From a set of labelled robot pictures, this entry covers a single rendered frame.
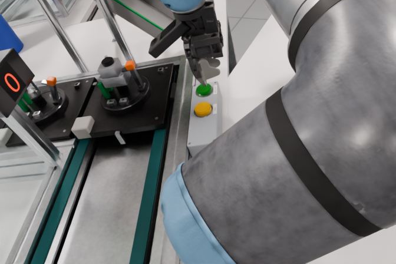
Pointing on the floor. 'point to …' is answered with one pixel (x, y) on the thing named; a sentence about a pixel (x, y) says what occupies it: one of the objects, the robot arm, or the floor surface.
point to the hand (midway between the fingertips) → (201, 81)
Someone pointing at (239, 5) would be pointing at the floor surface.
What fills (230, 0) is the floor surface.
